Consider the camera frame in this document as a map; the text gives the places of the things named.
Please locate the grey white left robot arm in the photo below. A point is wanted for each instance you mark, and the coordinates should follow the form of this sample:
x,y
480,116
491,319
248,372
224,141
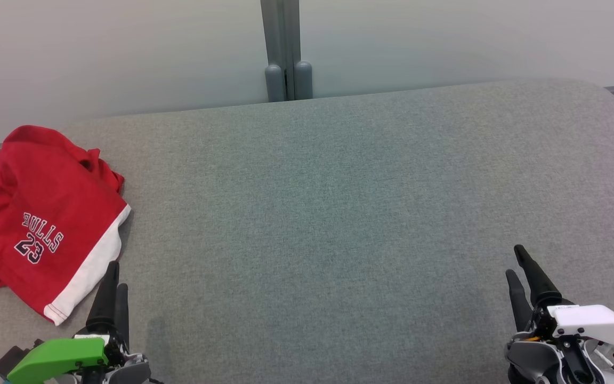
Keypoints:
x,y
131,370

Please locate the red Bulls 23 shorts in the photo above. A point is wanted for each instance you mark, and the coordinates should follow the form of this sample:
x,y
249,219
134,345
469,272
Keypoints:
x,y
56,213

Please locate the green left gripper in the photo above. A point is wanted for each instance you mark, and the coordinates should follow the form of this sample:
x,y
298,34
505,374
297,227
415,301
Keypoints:
x,y
56,357

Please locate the grey rounded post foot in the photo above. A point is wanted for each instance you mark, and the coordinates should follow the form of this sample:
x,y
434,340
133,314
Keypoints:
x,y
303,80
275,82

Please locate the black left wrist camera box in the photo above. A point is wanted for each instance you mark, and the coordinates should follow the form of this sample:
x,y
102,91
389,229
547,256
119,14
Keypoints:
x,y
11,360

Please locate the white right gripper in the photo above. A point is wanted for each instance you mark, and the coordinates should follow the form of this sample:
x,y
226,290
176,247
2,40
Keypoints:
x,y
595,325

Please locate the grey partition post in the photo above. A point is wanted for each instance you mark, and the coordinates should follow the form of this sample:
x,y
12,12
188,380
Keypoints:
x,y
280,32

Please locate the grey fabric sofa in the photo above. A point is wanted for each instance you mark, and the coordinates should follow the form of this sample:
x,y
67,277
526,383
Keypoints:
x,y
312,213

